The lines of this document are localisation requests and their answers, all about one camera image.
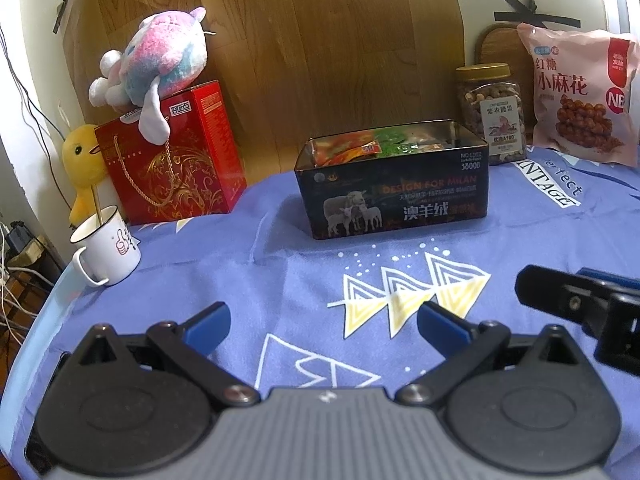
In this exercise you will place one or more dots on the black tin box sheep print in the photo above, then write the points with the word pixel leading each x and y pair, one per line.
pixel 400 200

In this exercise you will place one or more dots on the white enamel mug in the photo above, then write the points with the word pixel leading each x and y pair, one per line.
pixel 112 255

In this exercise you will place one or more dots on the yellow duck plush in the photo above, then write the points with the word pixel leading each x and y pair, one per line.
pixel 85 155

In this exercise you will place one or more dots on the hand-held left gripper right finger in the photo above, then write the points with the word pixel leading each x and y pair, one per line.
pixel 440 325

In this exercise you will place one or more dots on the pink blue plush toy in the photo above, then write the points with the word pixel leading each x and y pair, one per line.
pixel 160 55

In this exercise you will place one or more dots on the blue printed tablecloth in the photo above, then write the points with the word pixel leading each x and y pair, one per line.
pixel 250 270

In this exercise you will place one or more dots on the long black tape strip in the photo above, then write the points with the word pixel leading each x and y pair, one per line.
pixel 537 19

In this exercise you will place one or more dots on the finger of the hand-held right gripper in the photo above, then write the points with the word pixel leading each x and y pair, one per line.
pixel 615 281
pixel 555 292

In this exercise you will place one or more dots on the clear nut jar yellow lid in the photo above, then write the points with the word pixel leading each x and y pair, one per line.
pixel 492 110

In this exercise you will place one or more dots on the wooden cutting board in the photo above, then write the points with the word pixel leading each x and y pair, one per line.
pixel 500 45

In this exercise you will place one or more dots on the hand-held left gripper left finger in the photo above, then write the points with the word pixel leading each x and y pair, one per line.
pixel 207 325

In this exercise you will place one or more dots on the red gift box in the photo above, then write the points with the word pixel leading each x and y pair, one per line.
pixel 200 160

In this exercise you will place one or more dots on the wood grain backdrop sheet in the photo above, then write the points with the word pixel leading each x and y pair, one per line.
pixel 325 35

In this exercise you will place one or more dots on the dark green snack packet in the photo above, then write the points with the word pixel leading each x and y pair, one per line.
pixel 395 140

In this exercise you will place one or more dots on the pink snack bag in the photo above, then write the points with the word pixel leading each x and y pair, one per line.
pixel 575 90

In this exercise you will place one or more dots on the wooden stick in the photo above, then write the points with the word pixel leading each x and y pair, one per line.
pixel 96 205

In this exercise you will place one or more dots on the red snack packet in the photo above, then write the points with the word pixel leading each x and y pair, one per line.
pixel 345 152

